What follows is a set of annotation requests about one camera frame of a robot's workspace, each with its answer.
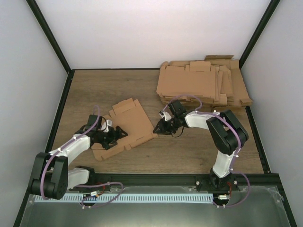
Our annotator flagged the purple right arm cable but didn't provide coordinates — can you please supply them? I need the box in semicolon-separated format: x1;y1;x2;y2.
162;94;251;209

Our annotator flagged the cardboard box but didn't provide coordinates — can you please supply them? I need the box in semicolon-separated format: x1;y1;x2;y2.
91;98;158;161

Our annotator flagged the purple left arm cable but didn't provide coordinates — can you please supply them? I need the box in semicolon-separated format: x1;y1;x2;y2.
40;105;125;210

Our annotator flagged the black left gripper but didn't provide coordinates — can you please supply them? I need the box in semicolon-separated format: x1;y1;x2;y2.
97;127;128;150

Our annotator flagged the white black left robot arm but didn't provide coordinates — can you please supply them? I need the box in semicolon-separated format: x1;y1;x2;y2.
27;114;128;200

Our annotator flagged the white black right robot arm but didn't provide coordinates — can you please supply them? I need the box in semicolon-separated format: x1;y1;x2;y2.
153;100;249;191

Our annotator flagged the light blue slotted cable duct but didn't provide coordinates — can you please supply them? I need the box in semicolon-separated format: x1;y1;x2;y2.
34;193;214;204

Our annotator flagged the grey metal front plate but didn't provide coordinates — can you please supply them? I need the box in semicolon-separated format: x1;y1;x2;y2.
20;186;291;227

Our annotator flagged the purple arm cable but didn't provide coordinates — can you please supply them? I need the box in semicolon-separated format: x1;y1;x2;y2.
40;105;125;210
162;94;251;209

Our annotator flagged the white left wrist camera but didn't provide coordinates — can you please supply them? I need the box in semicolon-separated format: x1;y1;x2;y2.
101;120;112;132

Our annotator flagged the stack of flat cardboard blanks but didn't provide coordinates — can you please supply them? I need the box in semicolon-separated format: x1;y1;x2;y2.
156;55;252;107

